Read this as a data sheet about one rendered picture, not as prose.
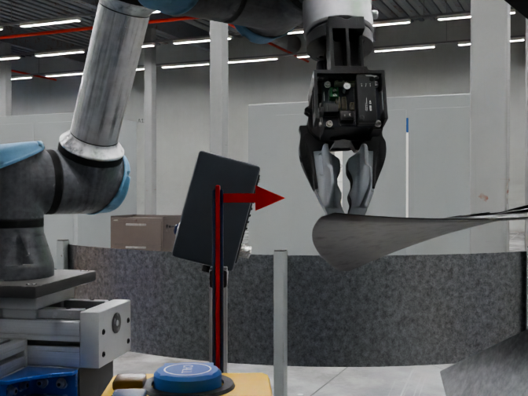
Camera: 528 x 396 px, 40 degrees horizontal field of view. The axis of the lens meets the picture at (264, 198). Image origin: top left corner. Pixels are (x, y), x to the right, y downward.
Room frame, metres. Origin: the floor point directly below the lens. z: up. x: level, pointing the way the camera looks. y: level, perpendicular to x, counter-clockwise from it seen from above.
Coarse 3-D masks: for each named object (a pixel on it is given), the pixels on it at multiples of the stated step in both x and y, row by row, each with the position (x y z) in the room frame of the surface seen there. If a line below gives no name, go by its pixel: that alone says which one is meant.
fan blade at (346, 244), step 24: (336, 216) 0.63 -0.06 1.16; (360, 216) 0.63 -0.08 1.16; (384, 216) 0.63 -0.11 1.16; (456, 216) 0.71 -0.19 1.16; (480, 216) 0.66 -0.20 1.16; (504, 216) 0.65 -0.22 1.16; (336, 240) 0.73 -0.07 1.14; (360, 240) 0.74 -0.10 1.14; (384, 240) 0.76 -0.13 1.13; (408, 240) 0.78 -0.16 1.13; (336, 264) 0.81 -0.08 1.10; (360, 264) 0.83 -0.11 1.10
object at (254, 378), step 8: (152, 376) 0.44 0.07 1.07; (224, 376) 0.44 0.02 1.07; (232, 376) 0.45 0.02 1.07; (240, 376) 0.45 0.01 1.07; (248, 376) 0.45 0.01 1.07; (256, 376) 0.45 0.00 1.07; (264, 376) 0.45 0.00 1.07; (152, 384) 0.43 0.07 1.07; (224, 384) 0.42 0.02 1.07; (232, 384) 0.42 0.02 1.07; (240, 384) 0.43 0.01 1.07; (248, 384) 0.43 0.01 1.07; (256, 384) 0.43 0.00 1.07; (264, 384) 0.43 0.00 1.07; (104, 392) 0.42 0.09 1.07; (112, 392) 0.41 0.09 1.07; (152, 392) 0.41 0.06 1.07; (160, 392) 0.41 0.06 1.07; (168, 392) 0.41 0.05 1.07; (200, 392) 0.41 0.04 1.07; (208, 392) 0.41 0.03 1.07; (216, 392) 0.41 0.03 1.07; (224, 392) 0.41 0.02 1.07; (232, 392) 0.41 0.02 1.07; (240, 392) 0.41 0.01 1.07; (248, 392) 0.41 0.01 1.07; (256, 392) 0.41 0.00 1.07; (264, 392) 0.41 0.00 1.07
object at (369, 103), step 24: (336, 24) 0.73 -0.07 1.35; (360, 24) 0.73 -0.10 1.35; (312, 48) 0.77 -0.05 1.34; (336, 48) 0.74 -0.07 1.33; (360, 48) 0.74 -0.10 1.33; (336, 72) 0.71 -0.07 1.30; (360, 72) 0.71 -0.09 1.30; (384, 72) 0.71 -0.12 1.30; (312, 96) 0.72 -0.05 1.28; (336, 96) 0.71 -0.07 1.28; (360, 96) 0.71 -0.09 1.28; (384, 96) 0.70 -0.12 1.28; (312, 120) 0.76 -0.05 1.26; (336, 120) 0.71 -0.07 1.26; (360, 120) 0.70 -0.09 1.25; (384, 120) 0.70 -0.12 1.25; (336, 144) 0.76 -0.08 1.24
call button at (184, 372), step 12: (156, 372) 0.42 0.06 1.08; (168, 372) 0.42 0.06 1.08; (180, 372) 0.42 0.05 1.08; (192, 372) 0.42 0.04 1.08; (204, 372) 0.42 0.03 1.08; (216, 372) 0.42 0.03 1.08; (156, 384) 0.42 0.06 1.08; (168, 384) 0.41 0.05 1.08; (180, 384) 0.41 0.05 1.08; (192, 384) 0.41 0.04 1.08; (204, 384) 0.41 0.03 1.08; (216, 384) 0.42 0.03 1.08
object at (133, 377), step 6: (120, 378) 0.42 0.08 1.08; (126, 378) 0.42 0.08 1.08; (132, 378) 0.42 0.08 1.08; (138, 378) 0.42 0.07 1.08; (144, 378) 0.42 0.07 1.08; (114, 384) 0.42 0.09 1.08; (120, 384) 0.42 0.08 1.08; (126, 384) 0.42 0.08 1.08; (132, 384) 0.42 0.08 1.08; (138, 384) 0.42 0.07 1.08; (144, 384) 0.42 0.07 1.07
